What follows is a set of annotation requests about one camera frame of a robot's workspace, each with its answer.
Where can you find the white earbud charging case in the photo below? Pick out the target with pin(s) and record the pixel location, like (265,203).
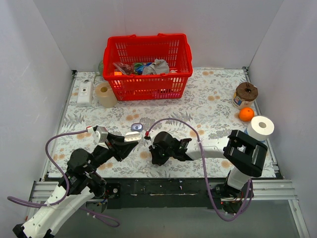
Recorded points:
(132,136)

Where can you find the red plastic shopping basket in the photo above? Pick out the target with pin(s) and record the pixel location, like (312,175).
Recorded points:
(173,48)

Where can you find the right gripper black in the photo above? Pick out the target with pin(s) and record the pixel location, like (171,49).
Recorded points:
(155,153)

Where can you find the beige tape roll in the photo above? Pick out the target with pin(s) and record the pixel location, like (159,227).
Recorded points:
(105,95)

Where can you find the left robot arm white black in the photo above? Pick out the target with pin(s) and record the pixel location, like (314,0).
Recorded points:
(80,183)

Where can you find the orange fruit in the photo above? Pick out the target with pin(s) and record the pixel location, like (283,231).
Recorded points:
(246,114)

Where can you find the crumpled grey bag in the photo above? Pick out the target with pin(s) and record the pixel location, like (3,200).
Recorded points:
(159,66)

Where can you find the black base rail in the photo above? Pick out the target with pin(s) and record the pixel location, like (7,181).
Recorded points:
(164,192)

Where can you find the white toilet paper roll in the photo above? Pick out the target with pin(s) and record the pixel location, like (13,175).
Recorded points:
(260,128)

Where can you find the brown lidded jar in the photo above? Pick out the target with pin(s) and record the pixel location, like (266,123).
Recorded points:
(244,95)

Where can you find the purple earbud charging case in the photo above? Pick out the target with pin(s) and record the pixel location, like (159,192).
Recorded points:
(137,127)

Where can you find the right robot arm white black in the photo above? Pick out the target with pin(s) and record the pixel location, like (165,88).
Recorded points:
(246,154)

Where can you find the floral table cloth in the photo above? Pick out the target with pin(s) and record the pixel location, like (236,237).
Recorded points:
(204,111)

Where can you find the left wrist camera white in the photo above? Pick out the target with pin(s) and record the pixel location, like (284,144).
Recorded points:
(99,134)

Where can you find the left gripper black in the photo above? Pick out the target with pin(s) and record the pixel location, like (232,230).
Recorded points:
(112,148)

